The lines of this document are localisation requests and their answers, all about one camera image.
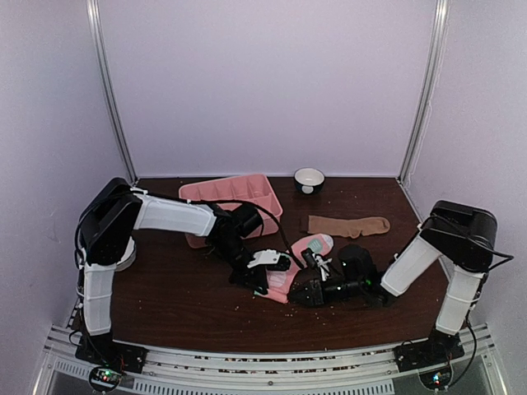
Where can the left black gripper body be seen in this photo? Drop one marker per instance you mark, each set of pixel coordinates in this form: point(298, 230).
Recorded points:
point(249, 276)

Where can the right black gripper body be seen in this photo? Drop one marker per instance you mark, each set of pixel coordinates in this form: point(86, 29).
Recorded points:
point(353, 288)

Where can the pink patterned sock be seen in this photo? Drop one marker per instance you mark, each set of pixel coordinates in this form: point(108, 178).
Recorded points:
point(281, 280)

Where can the tan brown sock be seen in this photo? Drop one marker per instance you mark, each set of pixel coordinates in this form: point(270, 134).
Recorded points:
point(346, 228)

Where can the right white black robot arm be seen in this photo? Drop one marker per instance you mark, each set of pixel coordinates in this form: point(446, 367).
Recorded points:
point(453, 233)

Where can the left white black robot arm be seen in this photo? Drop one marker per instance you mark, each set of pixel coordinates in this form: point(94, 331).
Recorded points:
point(104, 243)

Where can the pink divided organizer tray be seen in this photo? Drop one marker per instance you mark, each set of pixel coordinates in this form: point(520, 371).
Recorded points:
point(254, 188)

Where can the black white ceramic bowl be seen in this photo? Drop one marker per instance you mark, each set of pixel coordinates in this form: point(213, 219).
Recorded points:
point(308, 181)

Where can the white fluted bowl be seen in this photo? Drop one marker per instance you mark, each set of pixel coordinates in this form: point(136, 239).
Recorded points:
point(129, 256)

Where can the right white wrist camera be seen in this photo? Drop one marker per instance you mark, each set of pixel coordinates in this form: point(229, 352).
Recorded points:
point(317, 261)

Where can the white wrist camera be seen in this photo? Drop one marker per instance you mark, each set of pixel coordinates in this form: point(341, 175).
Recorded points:
point(271, 259)
point(317, 261)

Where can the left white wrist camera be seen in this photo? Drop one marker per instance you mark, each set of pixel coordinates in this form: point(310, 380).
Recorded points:
point(271, 259)

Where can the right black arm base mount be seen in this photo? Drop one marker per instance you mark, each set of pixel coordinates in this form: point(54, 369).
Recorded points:
point(432, 361)

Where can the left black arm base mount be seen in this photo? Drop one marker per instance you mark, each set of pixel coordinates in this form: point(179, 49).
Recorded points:
point(112, 361)

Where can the left aluminium frame post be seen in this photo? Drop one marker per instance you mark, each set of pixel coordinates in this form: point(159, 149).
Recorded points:
point(94, 21)

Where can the aluminium frame post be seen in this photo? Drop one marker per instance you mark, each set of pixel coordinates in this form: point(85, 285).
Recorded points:
point(428, 84)
point(94, 21)

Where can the right aluminium frame post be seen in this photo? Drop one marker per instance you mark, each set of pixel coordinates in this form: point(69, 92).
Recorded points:
point(428, 84)

